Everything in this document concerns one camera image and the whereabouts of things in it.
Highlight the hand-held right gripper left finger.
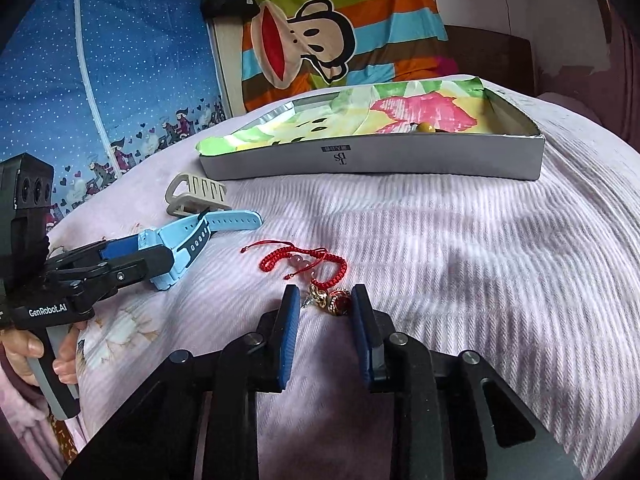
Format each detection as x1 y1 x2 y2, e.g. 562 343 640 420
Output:
62 285 302 480

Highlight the blue dotted bed curtain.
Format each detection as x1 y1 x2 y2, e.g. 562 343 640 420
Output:
0 0 234 232

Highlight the grey cardboard box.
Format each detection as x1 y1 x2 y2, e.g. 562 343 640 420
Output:
197 76 546 182

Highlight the light blue smart watch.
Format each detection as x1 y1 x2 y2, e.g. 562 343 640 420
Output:
131 209 264 292

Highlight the dark wooden headboard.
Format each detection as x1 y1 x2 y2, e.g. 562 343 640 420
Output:
442 24 536 99

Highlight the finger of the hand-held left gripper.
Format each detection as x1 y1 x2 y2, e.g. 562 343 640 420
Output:
50 246 175 306
47 232 148 273

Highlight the colourful floral cloth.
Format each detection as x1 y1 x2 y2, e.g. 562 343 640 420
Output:
196 77 485 154

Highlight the light wooden board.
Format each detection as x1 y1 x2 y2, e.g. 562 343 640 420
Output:
205 0 252 117

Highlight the person's left hand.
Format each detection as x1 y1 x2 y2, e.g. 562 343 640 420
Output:
0 321 89 389

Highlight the gold red charm pendant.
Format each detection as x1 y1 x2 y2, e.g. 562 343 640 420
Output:
327 287 354 317

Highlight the gold earring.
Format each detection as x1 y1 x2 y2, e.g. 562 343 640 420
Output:
300 280 331 309

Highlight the striped monkey print blanket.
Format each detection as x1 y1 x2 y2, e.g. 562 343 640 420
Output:
240 0 459 114

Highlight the beige hair claw clip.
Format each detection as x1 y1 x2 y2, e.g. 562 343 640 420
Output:
166 173 234 218

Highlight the pink ribbed bedspread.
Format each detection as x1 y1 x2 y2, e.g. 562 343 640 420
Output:
47 85 637 480

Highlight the person's left forearm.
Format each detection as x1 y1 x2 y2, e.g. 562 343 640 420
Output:
0 360 76 466

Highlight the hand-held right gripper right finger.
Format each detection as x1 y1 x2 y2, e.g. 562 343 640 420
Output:
350 284 583 480

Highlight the red braided bead bracelet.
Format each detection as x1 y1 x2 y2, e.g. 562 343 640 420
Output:
241 240 349 292

